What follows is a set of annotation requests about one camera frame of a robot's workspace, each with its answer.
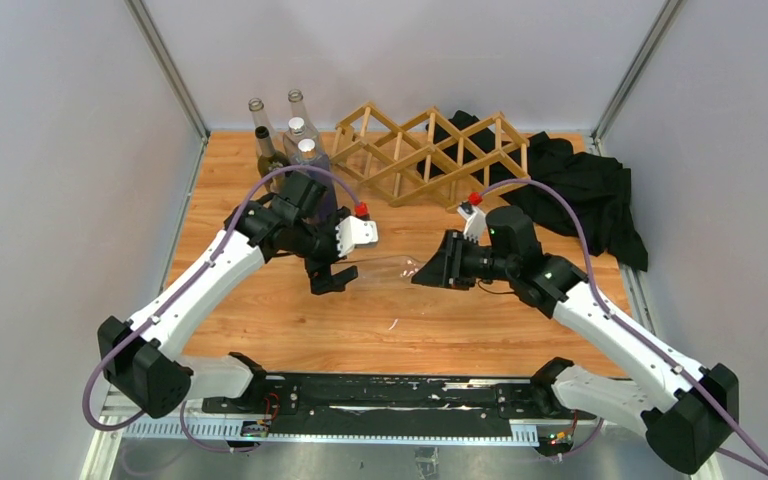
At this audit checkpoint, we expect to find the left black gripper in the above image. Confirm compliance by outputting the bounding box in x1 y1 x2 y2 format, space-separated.
291 207 359 293

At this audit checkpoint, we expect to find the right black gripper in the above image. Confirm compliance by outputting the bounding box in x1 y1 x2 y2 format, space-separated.
412 229 517 291

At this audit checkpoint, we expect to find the blue square glass bottle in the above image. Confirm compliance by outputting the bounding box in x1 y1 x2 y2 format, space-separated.
290 138 337 225

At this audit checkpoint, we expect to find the dark green wine bottle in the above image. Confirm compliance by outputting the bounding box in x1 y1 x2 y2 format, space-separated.
254 126 291 193

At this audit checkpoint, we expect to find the clear wine bottle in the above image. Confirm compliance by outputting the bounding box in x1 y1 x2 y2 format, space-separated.
287 88 313 126
248 97 279 141

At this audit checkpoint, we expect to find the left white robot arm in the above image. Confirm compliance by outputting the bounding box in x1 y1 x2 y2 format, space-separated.
87 166 379 418

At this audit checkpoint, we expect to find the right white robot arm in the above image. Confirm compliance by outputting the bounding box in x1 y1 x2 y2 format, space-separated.
411 204 739 475

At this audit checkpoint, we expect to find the wooden wine rack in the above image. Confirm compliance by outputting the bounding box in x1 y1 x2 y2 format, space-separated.
330 102 529 211

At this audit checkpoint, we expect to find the black cloth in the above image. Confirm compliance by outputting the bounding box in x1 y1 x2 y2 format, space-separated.
417 109 650 273

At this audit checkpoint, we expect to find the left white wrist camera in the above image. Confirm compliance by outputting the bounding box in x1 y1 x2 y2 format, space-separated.
335 216 379 257

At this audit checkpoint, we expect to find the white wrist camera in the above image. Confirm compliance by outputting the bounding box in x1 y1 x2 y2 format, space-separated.
457 201 487 244
335 216 379 257

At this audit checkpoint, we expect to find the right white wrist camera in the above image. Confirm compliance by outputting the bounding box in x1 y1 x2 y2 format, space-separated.
457 201 487 244

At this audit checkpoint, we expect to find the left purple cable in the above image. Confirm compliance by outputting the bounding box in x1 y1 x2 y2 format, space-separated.
82 164 369 455

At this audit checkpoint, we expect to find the purple cable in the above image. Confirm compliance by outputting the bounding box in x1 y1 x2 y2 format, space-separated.
466 178 768 480
82 164 369 455

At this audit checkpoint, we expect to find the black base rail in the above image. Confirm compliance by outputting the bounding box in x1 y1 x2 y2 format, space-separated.
201 373 595 445

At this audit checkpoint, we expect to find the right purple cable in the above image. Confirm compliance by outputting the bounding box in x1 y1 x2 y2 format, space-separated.
466 178 768 480

